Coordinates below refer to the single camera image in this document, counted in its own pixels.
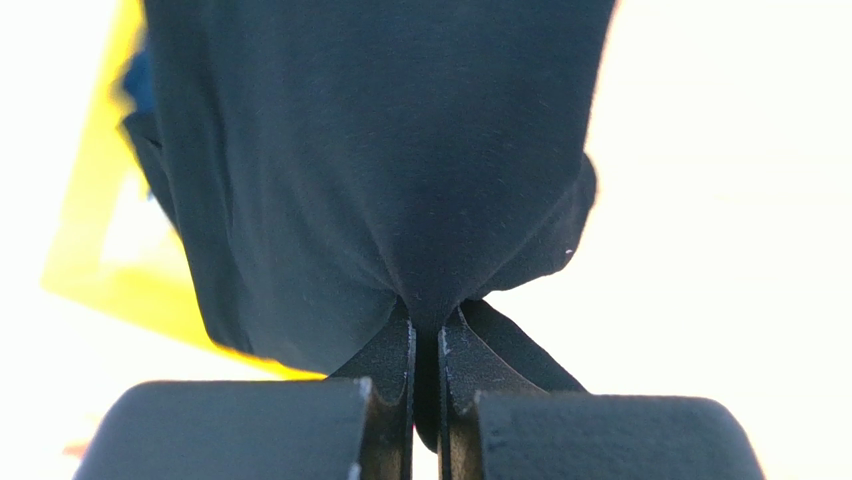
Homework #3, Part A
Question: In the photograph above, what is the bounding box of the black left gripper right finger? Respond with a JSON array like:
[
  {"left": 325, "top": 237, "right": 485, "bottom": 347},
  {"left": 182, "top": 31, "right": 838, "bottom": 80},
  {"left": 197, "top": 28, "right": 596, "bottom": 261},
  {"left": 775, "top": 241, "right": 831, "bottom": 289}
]
[{"left": 438, "top": 302, "right": 763, "bottom": 479}]

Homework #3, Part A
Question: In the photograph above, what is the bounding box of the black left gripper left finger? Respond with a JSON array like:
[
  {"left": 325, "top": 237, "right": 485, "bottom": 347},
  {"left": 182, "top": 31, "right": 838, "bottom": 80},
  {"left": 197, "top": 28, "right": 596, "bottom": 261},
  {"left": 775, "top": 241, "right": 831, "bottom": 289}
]
[{"left": 76, "top": 306, "right": 416, "bottom": 480}]

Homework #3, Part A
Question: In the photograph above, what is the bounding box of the black t shirt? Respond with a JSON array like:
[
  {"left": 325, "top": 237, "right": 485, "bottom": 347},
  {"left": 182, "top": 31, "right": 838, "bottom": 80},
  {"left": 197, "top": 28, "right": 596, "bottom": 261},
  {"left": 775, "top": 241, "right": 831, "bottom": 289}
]
[{"left": 124, "top": 1, "right": 614, "bottom": 449}]

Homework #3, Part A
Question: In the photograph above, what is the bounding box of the yellow plastic bin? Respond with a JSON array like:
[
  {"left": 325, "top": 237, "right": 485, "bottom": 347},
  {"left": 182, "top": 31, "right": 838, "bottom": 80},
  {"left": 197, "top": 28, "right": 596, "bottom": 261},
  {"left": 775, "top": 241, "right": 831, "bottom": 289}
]
[{"left": 41, "top": 1, "right": 320, "bottom": 380}]

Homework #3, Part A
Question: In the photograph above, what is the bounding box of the navy blue folded shirt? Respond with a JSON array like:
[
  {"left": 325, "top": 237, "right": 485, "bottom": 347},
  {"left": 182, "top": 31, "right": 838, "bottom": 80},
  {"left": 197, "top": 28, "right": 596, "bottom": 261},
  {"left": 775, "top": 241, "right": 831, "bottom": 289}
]
[{"left": 121, "top": 49, "right": 155, "bottom": 113}]

